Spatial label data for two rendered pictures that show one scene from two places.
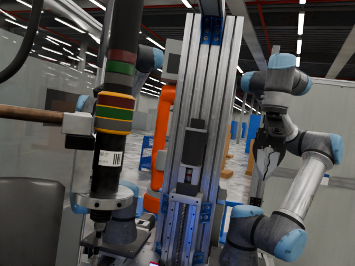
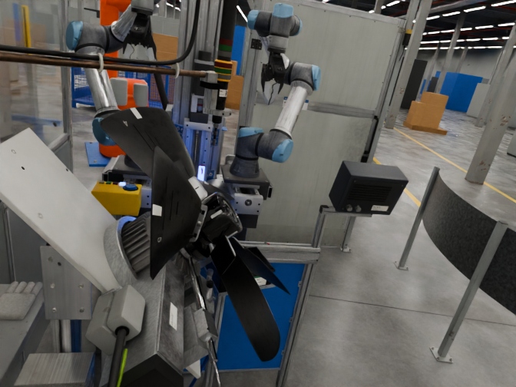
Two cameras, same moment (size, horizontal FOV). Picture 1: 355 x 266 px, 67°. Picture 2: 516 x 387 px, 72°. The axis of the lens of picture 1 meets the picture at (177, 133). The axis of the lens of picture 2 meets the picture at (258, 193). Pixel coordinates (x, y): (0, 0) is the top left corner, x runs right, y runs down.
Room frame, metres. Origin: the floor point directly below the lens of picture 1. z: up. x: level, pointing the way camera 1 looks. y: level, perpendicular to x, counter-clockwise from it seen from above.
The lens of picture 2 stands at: (-0.57, 0.34, 1.62)
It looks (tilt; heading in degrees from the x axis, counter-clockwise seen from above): 22 degrees down; 335
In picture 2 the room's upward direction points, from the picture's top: 10 degrees clockwise
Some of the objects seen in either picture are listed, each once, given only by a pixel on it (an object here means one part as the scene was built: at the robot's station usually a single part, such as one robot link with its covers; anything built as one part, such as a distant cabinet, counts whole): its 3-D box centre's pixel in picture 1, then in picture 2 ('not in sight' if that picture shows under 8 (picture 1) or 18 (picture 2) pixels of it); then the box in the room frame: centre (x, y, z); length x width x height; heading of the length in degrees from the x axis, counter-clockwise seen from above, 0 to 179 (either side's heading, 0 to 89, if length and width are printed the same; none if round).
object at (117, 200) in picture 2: not in sight; (117, 200); (0.73, 0.30, 1.02); 0.16 x 0.10 x 0.11; 79
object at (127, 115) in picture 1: (114, 113); (223, 70); (0.32, 0.08, 1.56); 0.04 x 0.04 x 0.01
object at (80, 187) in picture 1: (99, 159); (216, 93); (0.31, 0.09, 1.50); 0.09 x 0.07 x 0.10; 114
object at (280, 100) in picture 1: (274, 101); (276, 43); (0.78, -0.27, 1.65); 0.08 x 0.08 x 0.05
